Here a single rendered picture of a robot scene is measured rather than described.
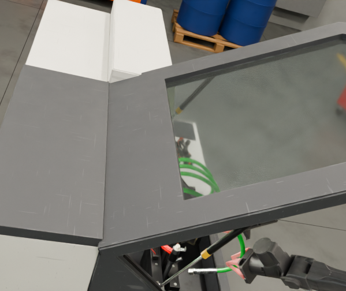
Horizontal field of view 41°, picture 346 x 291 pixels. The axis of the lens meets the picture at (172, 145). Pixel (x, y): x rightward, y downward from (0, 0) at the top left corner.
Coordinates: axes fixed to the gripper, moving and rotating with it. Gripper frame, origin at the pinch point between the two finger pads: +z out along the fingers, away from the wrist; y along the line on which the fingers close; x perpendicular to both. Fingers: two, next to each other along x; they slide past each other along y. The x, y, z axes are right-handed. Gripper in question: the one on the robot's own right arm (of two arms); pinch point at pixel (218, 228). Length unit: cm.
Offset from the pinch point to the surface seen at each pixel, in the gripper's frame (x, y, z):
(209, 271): 12.8, -5.0, 4.2
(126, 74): -23, 54, 11
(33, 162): 29, 58, 20
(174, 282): 5.5, -13.1, 23.0
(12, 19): -357, 75, 251
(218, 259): -15.3, -26.5, 14.1
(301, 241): -157, -156, 20
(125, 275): 43, 28, 7
